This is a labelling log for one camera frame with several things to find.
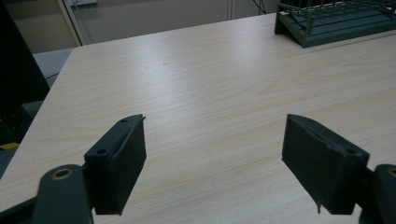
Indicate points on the black panel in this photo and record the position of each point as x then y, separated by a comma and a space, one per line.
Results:
18, 77

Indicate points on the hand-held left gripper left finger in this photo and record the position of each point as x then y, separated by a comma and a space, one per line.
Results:
120, 161

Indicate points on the grey low surface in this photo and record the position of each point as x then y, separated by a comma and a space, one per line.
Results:
51, 67

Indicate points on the white metal frame post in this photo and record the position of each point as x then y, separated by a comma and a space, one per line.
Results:
74, 21

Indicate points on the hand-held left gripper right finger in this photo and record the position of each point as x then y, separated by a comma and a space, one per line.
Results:
320, 165

